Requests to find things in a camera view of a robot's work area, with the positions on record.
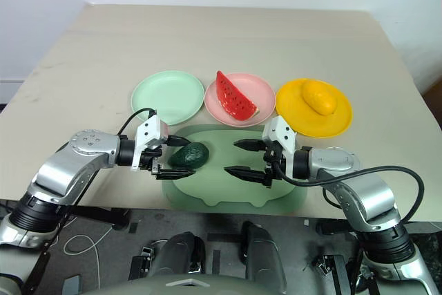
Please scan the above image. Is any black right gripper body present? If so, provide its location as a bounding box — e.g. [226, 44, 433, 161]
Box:
[262, 140, 284, 189]

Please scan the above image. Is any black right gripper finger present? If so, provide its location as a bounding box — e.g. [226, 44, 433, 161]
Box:
[233, 138, 267, 153]
[223, 166, 267, 186]

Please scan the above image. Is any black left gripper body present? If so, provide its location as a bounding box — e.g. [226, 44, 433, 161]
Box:
[139, 145, 164, 176]

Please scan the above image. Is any light green plate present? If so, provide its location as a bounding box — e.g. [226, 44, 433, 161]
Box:
[131, 70, 205, 126]

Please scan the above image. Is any pink plate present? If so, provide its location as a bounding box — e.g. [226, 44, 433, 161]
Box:
[204, 73, 276, 128]

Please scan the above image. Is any yellow plate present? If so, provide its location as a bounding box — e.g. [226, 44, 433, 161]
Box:
[275, 78, 354, 138]

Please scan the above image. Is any dark green avocado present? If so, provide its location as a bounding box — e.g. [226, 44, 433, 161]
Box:
[168, 142, 211, 167]

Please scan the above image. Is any green silicone mat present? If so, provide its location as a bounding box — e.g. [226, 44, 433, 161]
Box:
[161, 124, 309, 216]

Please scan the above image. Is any red watermelon slice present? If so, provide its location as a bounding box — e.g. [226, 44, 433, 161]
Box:
[215, 70, 260, 122]

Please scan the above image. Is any dark grey rounded shape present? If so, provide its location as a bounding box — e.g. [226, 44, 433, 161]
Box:
[240, 220, 289, 295]
[148, 231, 207, 280]

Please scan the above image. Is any yellow mango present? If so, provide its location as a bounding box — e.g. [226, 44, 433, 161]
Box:
[302, 80, 338, 117]

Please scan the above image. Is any grey-green rounded robot body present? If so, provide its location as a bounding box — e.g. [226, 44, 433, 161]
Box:
[81, 272, 281, 295]

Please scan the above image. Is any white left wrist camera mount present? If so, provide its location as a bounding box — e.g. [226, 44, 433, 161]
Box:
[131, 115, 171, 173]

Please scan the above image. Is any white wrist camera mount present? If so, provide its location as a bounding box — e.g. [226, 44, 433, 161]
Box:
[131, 115, 171, 173]
[261, 115, 298, 164]

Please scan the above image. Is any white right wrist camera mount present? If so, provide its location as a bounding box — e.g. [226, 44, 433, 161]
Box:
[261, 115, 298, 164]

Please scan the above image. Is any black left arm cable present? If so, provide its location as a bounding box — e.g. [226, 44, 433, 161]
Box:
[116, 107, 158, 137]

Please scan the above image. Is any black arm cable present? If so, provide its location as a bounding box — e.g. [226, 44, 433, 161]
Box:
[271, 156, 426, 224]
[116, 107, 158, 137]

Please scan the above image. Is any black table frame bar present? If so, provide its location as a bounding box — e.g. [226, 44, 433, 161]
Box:
[316, 220, 442, 240]
[67, 204, 131, 231]

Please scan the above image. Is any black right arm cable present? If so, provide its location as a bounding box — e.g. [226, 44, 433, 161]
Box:
[271, 156, 426, 224]

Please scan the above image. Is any thin white floor cable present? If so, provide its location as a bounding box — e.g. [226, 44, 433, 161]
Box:
[63, 227, 115, 284]

